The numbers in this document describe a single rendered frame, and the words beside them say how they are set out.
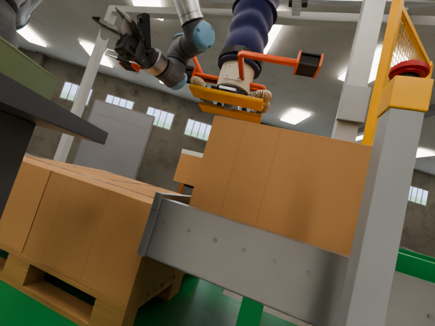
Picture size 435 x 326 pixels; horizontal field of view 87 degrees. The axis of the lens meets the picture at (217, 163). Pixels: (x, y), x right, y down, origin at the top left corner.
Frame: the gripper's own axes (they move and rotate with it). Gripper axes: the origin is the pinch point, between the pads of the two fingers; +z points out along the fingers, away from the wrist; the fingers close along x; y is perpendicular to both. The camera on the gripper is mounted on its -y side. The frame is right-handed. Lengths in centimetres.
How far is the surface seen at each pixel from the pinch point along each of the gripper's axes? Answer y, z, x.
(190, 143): -129, -663, 603
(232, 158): 28, -47, -32
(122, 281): 86, -42, -4
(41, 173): 60, -20, 54
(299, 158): 22, -55, -53
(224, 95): 1, -49, -16
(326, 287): 56, -48, -71
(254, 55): -12, -41, -30
